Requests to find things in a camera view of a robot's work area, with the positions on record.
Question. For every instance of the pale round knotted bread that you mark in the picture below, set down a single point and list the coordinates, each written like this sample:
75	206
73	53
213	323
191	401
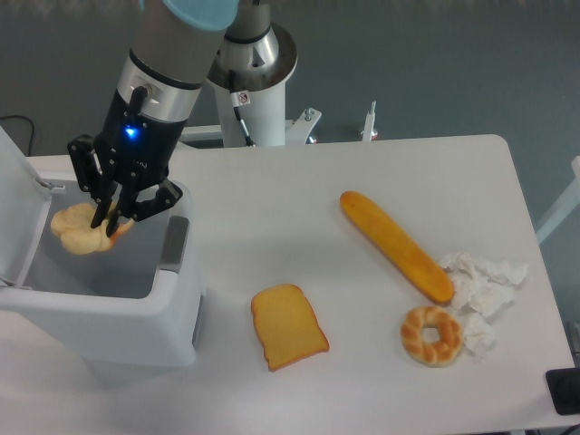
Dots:
73	227

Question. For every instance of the black device at table edge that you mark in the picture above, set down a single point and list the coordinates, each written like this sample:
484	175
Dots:
563	385

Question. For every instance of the orange toast slice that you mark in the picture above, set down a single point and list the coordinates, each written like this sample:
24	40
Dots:
286	326

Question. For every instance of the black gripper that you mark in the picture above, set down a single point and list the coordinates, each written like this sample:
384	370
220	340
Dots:
133	149

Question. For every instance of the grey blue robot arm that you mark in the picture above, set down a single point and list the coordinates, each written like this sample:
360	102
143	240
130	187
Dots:
174	50

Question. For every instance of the braided ring bread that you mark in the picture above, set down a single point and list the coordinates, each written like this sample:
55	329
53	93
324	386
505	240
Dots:
431	336

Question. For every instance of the white frame at right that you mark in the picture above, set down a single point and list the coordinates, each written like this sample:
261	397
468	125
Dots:
561	208

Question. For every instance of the crumpled white tissue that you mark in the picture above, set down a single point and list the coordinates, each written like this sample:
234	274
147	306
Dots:
483	289

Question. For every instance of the long orange baguette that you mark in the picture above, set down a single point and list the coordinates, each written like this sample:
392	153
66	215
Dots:
401	249

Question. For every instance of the white grey trash can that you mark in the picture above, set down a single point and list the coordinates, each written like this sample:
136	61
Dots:
137	303

